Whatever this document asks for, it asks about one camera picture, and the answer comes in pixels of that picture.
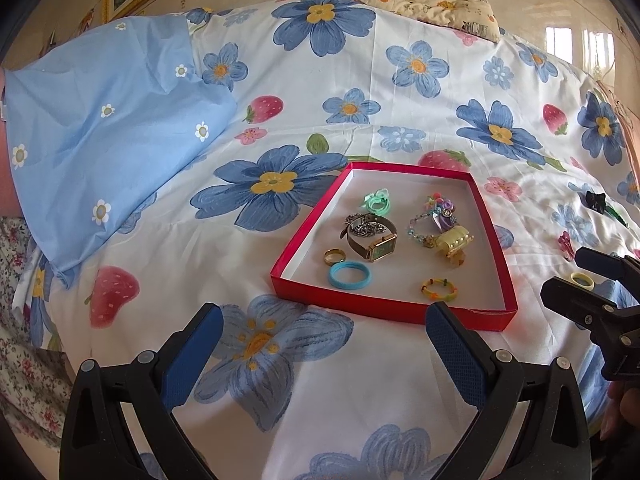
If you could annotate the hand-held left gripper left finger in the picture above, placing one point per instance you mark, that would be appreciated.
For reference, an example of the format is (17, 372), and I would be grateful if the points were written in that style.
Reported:
(195, 355)

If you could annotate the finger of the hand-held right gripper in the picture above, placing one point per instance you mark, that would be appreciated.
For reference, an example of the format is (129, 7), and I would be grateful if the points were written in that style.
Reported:
(575, 302)
(610, 267)

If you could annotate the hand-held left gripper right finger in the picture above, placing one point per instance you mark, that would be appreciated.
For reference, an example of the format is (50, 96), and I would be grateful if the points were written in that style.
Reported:
(457, 355)

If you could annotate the red cardboard box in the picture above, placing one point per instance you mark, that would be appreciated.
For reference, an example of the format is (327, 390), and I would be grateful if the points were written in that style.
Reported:
(395, 280)

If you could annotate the gold square wristwatch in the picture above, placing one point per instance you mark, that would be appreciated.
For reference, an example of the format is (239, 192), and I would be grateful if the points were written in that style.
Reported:
(381, 250)

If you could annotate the person's right hand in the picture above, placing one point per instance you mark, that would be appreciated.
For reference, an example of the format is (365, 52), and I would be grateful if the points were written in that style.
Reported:
(625, 410)

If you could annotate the black bow hair clip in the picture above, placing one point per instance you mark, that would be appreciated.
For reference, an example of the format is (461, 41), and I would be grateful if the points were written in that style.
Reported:
(595, 200)

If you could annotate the small floral print clothing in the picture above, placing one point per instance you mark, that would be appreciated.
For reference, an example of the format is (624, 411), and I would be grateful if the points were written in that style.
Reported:
(25, 370)

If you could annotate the blue daisy pillow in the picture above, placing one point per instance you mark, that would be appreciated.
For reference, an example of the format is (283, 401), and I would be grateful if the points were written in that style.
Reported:
(100, 135)

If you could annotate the pink cloth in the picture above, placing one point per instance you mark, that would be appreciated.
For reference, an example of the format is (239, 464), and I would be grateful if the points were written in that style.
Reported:
(5, 170)

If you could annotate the floral strawberry bedsheet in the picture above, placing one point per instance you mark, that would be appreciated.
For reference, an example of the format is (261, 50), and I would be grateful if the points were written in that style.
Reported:
(350, 60)

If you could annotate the panda print pillow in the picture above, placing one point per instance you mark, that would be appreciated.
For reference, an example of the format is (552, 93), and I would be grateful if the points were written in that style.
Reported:
(430, 0)

